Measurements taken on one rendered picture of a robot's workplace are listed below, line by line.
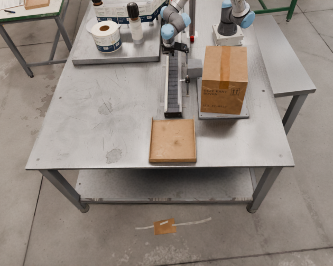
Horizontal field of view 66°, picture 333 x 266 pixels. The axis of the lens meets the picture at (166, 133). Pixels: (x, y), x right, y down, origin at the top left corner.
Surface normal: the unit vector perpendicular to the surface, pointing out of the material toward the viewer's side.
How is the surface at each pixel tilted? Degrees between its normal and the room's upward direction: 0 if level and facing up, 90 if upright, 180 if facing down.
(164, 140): 0
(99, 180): 2
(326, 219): 0
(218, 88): 90
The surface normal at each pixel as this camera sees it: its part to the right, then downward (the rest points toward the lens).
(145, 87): -0.07, -0.58
